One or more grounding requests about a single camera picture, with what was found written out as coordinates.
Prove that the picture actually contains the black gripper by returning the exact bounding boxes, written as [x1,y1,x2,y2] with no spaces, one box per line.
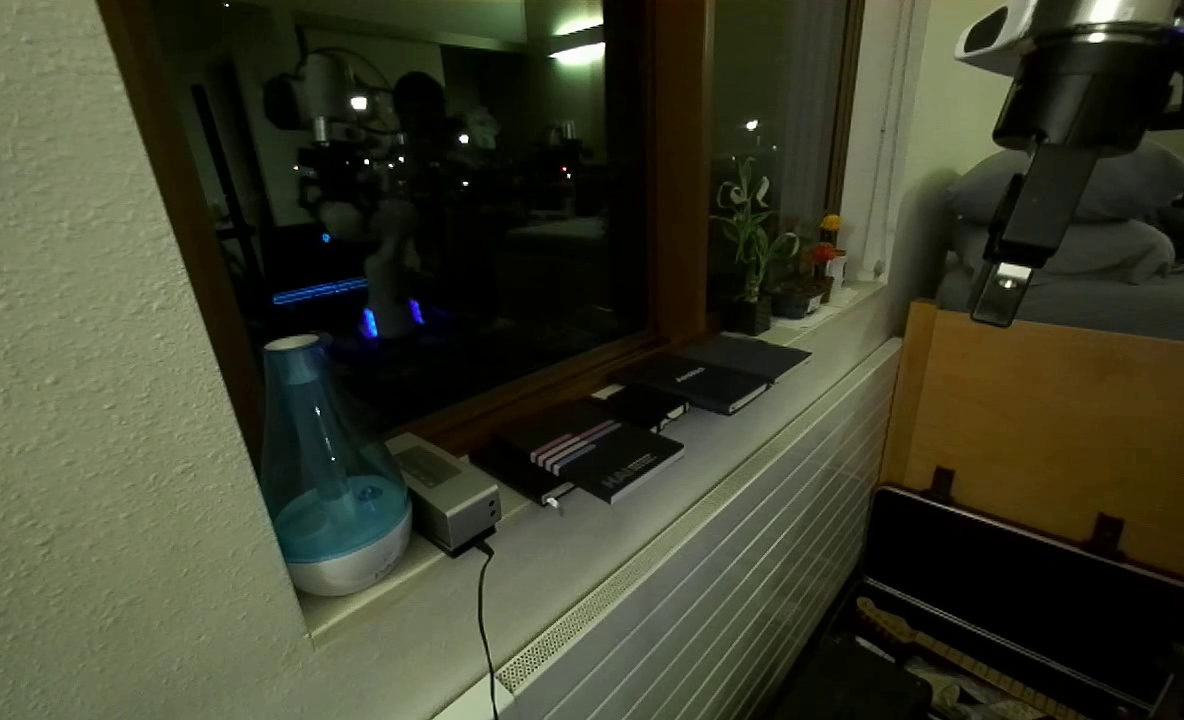
[968,22,1184,332]

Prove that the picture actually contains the orange flower in terracotta pot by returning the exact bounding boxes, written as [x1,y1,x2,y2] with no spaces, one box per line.
[809,207,852,311]

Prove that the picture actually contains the green plant in labelled bowl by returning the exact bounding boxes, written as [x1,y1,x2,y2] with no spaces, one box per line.
[763,226,821,325]

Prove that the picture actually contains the bamboo plant in black pot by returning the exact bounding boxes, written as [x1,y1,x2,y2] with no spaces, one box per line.
[710,147,786,338]

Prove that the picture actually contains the black guitar case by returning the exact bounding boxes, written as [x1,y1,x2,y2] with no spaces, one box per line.
[856,463,1184,720]

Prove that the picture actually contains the small black notebook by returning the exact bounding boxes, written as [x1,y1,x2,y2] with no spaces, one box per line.
[588,374,693,430]

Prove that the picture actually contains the pale wooden guitar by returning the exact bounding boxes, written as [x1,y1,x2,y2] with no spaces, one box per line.
[852,593,1070,720]

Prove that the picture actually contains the grey box device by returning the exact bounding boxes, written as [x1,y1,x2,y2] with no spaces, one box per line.
[381,427,510,561]

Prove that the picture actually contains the blue humidifier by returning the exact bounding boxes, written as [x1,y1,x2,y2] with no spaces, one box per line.
[256,332,416,599]

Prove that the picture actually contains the thin power cable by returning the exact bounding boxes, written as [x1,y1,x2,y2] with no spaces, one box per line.
[469,534,514,720]

